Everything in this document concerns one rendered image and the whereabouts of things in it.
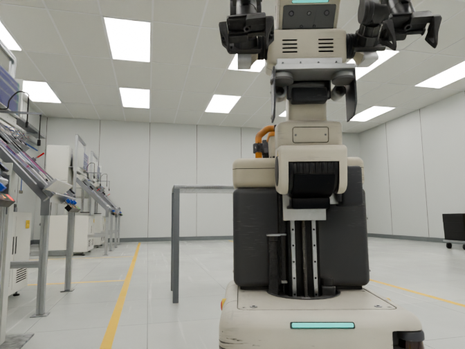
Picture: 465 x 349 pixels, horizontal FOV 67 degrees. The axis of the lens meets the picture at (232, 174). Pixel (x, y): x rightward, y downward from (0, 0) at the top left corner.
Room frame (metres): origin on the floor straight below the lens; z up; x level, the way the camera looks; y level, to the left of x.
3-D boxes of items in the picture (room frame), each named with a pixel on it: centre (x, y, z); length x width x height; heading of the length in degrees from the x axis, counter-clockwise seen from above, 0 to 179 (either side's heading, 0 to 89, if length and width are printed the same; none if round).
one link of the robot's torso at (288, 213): (1.25, -0.33, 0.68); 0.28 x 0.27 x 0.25; 89
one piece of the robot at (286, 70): (1.13, -0.26, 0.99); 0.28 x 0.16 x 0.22; 89
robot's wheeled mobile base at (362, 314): (1.42, -0.27, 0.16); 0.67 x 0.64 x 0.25; 179
